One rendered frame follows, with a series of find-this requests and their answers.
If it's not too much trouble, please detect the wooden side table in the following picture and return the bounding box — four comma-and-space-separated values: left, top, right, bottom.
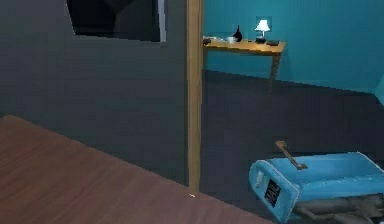
202, 37, 288, 95

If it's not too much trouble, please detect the black vase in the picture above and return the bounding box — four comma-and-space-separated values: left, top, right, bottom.
232, 24, 243, 43

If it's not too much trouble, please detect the brown mailbox flag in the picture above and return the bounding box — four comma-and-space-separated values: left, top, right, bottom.
275, 140, 309, 171

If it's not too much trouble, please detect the white table lamp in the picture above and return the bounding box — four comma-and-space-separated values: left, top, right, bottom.
254, 19, 271, 44

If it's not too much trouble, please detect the blue mailbox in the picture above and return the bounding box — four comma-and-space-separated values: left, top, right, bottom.
248, 151, 384, 224

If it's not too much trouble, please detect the grey rock base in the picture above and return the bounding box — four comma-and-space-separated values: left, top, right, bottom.
290, 192, 384, 224

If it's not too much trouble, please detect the wooden door frame post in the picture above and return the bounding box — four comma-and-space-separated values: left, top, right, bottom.
185, 0, 205, 194

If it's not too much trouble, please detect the dark framed wall picture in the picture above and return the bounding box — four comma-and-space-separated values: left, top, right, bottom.
66, 0, 167, 43

